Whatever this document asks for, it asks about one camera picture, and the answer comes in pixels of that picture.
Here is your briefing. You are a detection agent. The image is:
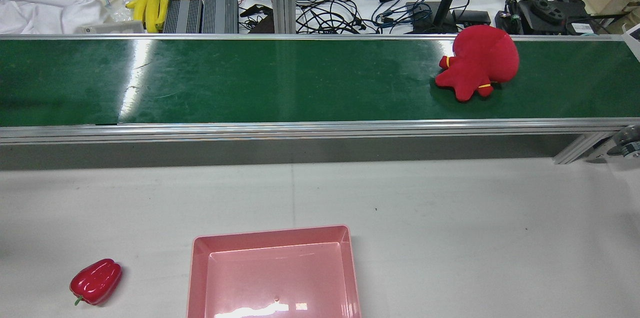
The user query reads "red plush toy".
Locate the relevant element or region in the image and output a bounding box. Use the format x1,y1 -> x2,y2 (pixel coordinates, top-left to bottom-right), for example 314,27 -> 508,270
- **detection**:
434,25 -> 520,102

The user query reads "pink plastic basket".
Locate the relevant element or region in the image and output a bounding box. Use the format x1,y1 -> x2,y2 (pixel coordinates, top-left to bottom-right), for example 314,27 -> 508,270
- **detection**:
187,224 -> 362,318

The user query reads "green conveyor belt machine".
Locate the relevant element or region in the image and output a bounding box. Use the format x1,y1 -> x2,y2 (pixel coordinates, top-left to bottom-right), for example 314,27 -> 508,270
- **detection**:
0,34 -> 640,165

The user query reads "black finned controller box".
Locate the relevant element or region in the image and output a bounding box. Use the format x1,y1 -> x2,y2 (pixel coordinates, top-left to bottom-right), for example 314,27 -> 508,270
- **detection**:
163,0 -> 203,34
201,0 -> 240,34

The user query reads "black monitor stand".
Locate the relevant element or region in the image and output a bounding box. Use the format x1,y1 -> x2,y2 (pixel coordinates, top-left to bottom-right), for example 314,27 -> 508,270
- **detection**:
405,0 -> 462,34

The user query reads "black power adapter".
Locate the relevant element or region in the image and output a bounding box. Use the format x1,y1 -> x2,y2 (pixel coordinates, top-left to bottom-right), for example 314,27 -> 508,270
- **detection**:
456,9 -> 492,27

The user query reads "yellow banana bunch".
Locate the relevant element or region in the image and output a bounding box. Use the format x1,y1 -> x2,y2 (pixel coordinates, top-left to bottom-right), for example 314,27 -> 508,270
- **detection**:
125,0 -> 170,34

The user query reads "black flange device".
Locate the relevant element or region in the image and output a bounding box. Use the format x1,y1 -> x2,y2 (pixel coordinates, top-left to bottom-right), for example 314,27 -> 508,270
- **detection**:
495,0 -> 593,35

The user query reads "red bell pepper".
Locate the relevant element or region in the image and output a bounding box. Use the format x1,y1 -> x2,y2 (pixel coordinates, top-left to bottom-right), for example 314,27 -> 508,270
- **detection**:
69,258 -> 123,307

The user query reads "white cloth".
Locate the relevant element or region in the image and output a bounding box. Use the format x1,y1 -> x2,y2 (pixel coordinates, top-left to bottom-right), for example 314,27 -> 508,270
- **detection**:
0,0 -> 113,34

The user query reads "conveyor motor pulley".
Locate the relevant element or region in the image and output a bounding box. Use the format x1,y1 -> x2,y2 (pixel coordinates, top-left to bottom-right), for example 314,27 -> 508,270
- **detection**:
607,125 -> 640,159

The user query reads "black cable tangle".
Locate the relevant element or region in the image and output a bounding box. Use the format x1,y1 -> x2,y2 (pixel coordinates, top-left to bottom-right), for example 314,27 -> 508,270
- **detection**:
295,0 -> 436,34

